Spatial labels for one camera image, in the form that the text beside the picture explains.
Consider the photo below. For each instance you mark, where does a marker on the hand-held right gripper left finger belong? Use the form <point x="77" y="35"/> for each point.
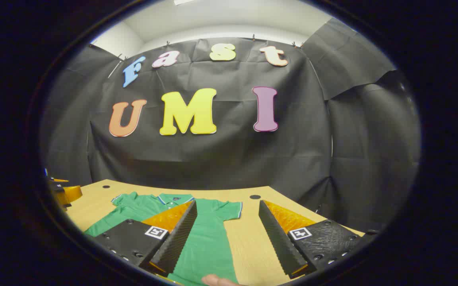
<point x="177" y="242"/>

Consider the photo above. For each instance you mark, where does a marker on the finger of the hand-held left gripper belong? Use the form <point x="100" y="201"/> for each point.
<point x="59" y="180"/>
<point x="70" y="194"/>

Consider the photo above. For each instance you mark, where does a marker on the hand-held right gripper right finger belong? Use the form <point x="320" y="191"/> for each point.
<point x="278" y="242"/>

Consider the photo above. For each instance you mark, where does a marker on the green T-shirt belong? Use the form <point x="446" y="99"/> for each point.
<point x="209" y="238"/>

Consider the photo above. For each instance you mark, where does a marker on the black backdrop cloth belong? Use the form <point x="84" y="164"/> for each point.
<point x="229" y="159"/>

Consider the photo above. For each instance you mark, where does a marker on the ceiling light panel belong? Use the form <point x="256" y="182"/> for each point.
<point x="184" y="2"/>

